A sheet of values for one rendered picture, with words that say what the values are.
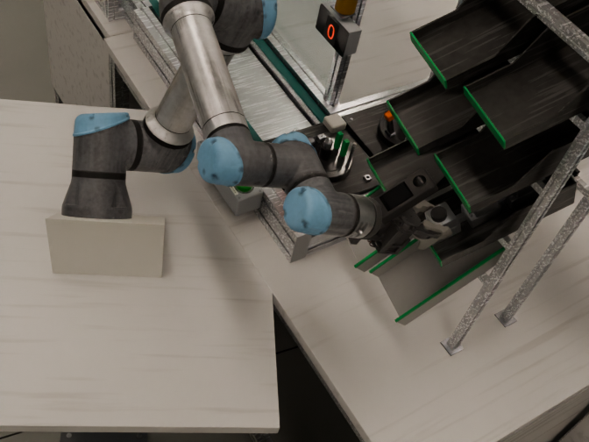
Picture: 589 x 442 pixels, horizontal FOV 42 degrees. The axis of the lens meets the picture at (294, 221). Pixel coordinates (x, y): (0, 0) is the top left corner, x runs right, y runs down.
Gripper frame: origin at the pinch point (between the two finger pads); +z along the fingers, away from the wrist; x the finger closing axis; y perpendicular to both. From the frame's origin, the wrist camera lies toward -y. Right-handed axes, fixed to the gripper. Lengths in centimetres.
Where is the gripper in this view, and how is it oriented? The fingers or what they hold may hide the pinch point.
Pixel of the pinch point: (442, 218)
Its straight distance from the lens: 146.6
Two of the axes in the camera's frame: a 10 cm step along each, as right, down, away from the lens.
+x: 3.9, 7.4, -5.4
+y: -5.3, 6.6, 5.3
